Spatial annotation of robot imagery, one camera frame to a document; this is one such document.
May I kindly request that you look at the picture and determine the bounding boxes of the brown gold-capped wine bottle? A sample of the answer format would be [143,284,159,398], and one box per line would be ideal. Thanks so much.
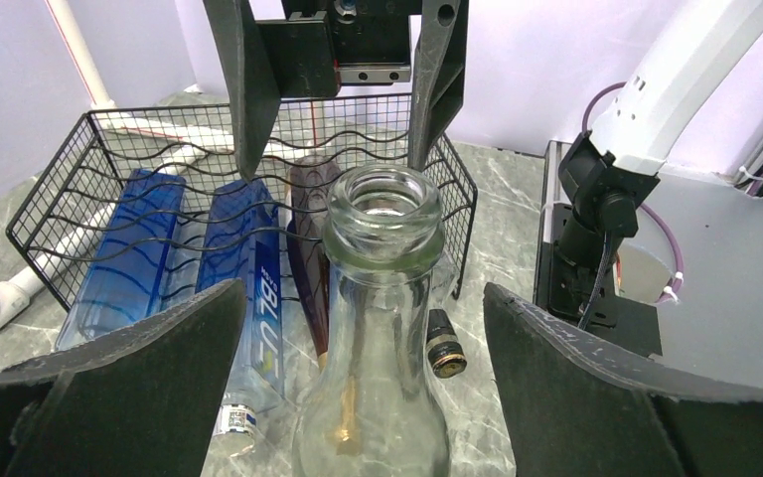
[286,153,341,368]

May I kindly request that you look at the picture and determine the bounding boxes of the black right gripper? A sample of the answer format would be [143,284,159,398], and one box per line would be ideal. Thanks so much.
[203,0,469,181]

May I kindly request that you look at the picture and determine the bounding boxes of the black wire wine rack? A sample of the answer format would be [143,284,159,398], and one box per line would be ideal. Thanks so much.
[4,91,480,312]

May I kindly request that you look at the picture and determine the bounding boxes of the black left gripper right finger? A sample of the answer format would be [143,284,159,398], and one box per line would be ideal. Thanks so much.
[483,282,763,476]

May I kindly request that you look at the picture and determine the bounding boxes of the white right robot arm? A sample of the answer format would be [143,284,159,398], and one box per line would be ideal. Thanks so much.
[204,1,763,329]

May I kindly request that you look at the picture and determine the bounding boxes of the clear blue bottle lower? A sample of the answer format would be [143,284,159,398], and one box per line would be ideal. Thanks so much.
[196,180,285,458]

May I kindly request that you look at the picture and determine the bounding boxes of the white PVC pipe frame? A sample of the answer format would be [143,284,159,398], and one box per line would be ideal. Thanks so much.
[0,0,304,336]

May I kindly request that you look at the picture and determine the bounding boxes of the clear blue bottle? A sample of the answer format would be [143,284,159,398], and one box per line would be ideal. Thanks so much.
[55,169,186,351]
[196,180,285,458]

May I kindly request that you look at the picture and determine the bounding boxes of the tall clear open-neck bottle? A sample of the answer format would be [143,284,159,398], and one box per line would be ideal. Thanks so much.
[291,165,451,476]

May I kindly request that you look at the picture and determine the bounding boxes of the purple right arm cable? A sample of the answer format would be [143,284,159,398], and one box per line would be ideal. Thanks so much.
[581,81,686,305]

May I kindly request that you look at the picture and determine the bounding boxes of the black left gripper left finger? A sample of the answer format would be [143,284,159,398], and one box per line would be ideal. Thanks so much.
[0,279,246,476]

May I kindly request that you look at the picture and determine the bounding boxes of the clear blue bottle upper left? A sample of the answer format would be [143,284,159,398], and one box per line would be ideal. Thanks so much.
[55,169,186,351]

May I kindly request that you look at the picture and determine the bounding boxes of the clear black-capped bottle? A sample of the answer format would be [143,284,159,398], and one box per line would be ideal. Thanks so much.
[426,251,467,379]

